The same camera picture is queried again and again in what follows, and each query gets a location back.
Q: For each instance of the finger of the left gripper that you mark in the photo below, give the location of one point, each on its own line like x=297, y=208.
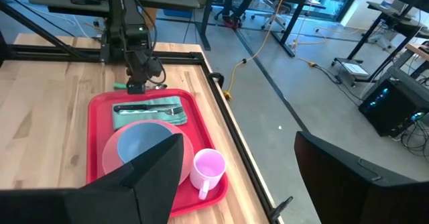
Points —
x=136, y=89

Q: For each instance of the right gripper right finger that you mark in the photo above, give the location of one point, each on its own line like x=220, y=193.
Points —
x=352, y=190

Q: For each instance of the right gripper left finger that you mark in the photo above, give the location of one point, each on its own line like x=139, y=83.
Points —
x=157, y=183

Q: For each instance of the teal cloth napkin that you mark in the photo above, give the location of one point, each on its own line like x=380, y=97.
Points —
x=147, y=121

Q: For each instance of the blue bowl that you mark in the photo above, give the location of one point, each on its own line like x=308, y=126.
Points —
x=140, y=140

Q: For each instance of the pink plate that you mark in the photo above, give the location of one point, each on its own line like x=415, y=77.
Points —
x=112, y=157

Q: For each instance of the pink mug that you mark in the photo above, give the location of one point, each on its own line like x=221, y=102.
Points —
x=207, y=167

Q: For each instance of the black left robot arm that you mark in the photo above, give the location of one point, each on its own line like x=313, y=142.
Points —
x=129, y=16

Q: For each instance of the red plastic tray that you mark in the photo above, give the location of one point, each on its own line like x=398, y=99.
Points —
x=97, y=133

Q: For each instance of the black table clamp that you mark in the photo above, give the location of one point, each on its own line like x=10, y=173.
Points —
x=279, y=210
x=216, y=80

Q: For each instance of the computer tower with blue lights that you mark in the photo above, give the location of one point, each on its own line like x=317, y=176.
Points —
x=392, y=110

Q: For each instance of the person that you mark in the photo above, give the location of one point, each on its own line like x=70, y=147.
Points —
x=231, y=19

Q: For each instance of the grey footrest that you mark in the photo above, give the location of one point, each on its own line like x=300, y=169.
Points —
x=352, y=69

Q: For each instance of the office chair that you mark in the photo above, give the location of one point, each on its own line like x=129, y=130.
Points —
x=271, y=16

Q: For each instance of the black office desk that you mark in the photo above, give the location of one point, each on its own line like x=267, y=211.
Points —
x=295, y=2

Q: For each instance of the black standing desk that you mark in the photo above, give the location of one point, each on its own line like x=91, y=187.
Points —
x=402, y=24

